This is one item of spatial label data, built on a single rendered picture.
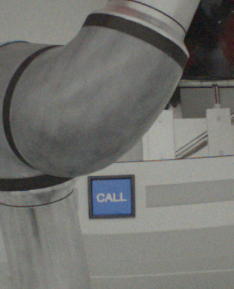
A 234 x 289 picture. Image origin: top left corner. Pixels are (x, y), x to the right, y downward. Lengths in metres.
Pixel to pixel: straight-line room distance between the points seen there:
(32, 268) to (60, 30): 0.56
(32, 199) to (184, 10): 0.24
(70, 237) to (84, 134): 0.17
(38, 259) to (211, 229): 0.28
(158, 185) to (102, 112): 0.37
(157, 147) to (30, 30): 0.33
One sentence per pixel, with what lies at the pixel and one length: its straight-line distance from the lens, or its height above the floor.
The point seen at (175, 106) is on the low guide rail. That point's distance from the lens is 1.21.
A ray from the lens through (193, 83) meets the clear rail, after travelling 1.17.
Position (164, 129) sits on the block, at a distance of 1.13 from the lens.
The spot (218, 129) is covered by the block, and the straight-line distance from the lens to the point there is 1.13.
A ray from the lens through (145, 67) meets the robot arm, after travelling 0.69.
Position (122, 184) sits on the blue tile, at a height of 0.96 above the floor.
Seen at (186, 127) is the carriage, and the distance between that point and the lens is 1.16.
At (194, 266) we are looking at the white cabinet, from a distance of 1.21.
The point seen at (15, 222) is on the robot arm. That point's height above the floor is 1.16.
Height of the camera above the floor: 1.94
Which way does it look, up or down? 66 degrees down
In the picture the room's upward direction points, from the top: 10 degrees counter-clockwise
